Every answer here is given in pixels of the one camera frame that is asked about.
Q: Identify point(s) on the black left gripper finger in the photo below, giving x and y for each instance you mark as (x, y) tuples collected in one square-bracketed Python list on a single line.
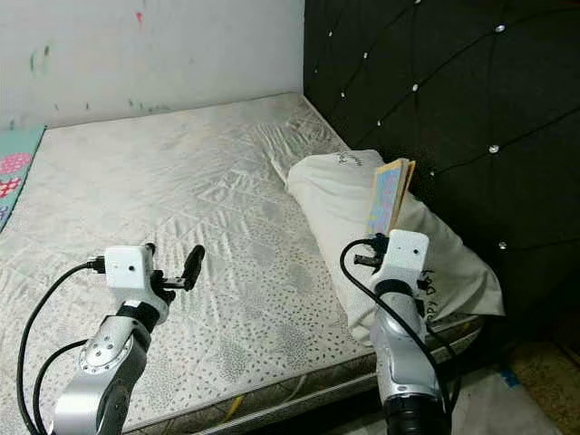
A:
[(194, 266)]

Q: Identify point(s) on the cream white pillow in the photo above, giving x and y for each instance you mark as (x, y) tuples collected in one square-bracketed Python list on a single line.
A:
[(335, 208)]

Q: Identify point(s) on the colourful children's board book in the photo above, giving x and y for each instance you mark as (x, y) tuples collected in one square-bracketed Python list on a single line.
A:
[(388, 198)]

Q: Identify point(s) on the teal blanket with dotted patches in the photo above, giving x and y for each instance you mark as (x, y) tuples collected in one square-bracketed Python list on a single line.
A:
[(18, 172)]

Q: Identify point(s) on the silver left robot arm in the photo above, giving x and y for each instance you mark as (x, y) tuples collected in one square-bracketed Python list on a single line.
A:
[(104, 381)]

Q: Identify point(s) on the grey quilted mattress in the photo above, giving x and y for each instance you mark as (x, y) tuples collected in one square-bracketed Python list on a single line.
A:
[(172, 199)]

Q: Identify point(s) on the black tufted headboard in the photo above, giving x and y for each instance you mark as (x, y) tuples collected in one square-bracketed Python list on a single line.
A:
[(462, 82)]

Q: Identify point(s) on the brown folded rug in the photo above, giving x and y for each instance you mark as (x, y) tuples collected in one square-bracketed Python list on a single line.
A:
[(548, 381)]

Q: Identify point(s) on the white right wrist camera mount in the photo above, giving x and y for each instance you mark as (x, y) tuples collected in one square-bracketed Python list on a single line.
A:
[(406, 256)]

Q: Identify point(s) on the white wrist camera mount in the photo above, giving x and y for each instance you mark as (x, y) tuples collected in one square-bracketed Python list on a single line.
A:
[(129, 269), (406, 256)]

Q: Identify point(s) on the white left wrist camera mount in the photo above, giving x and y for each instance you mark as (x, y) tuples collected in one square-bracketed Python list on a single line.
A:
[(129, 269)]

